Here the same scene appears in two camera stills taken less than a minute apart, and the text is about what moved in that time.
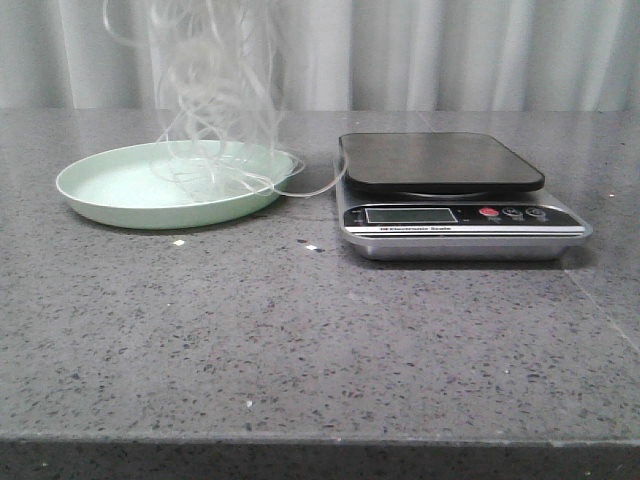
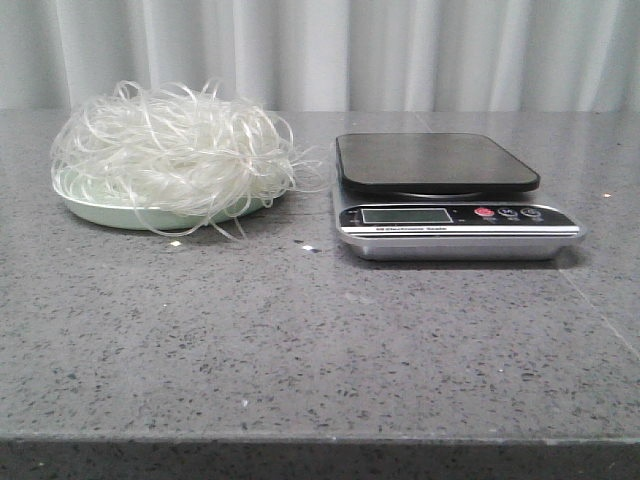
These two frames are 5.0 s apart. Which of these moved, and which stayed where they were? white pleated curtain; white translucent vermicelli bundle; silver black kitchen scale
Moved: white translucent vermicelli bundle
Stayed: silver black kitchen scale; white pleated curtain
